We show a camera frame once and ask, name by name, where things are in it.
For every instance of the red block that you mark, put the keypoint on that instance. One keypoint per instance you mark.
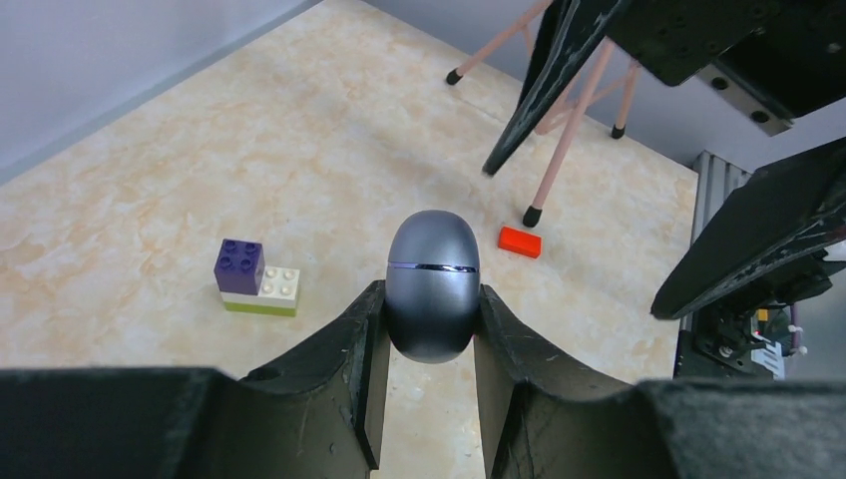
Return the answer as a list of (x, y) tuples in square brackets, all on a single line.
[(520, 242)]

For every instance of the pink perforated music stand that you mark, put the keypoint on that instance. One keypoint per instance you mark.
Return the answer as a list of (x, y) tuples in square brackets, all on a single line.
[(565, 112)]

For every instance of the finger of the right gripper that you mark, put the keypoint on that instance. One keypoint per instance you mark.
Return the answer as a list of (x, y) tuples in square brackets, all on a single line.
[(569, 33), (786, 210)]

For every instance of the purple white green brick stack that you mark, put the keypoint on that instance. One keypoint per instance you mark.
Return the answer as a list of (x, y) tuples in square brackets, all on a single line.
[(247, 284)]

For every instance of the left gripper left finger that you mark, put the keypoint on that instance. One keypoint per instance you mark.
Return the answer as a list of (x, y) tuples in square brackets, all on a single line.
[(321, 411)]

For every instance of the silver lilac oval case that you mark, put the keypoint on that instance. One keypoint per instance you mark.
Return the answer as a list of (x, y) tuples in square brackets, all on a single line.
[(432, 286)]

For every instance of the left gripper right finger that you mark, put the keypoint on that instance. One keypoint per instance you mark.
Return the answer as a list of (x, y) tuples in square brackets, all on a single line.
[(543, 413)]

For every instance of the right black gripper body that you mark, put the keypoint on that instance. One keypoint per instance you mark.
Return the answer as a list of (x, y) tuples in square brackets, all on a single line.
[(772, 61)]

